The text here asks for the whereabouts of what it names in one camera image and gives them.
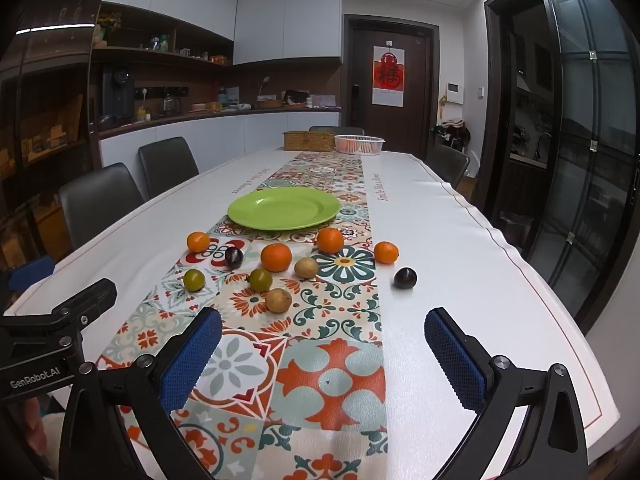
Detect white lower cabinets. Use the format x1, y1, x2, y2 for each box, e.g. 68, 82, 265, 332
98, 110, 343, 171

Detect dark grey chair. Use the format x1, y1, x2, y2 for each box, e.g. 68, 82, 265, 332
425, 145, 471, 191
138, 136, 201, 200
308, 125, 366, 137
58, 162, 146, 251

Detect white cabinets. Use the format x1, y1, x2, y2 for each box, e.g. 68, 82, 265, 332
102, 0, 343, 66
98, 110, 343, 171

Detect bag with clothes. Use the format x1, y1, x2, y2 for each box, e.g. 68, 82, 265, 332
432, 119, 472, 153

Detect wooden wall shelves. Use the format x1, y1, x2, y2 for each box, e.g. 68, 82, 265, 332
92, 2, 236, 68

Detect white plastic basket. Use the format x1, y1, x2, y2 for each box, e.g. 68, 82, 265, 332
333, 134, 386, 155

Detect dark wooden door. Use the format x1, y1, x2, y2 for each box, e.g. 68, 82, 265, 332
344, 14, 441, 161

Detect black coffee machine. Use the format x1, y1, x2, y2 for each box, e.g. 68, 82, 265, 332
102, 66, 136, 121

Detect large orange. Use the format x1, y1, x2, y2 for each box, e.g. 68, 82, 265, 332
316, 227, 345, 255

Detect wicker box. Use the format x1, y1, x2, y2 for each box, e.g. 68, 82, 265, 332
282, 130, 336, 152

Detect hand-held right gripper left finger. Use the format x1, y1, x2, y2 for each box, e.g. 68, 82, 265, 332
59, 306, 223, 480

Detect red wall poster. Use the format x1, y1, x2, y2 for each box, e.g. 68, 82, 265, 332
372, 45, 406, 107

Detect green plate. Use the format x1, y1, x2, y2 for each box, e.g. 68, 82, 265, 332
227, 186, 341, 232

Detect glass sliding door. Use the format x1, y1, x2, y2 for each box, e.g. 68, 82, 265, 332
525, 0, 640, 311

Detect white upper cabinets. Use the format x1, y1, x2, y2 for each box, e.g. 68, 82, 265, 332
102, 0, 343, 66

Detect patterned table runner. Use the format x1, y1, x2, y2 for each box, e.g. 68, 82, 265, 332
95, 150, 388, 480

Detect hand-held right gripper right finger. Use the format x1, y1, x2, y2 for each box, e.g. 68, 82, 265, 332
424, 307, 588, 480

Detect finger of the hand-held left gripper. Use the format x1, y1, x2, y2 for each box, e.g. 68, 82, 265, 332
0, 255, 55, 306
0, 278, 119, 341

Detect glass display cabinet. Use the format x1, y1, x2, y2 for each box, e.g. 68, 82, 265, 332
0, 10, 101, 261

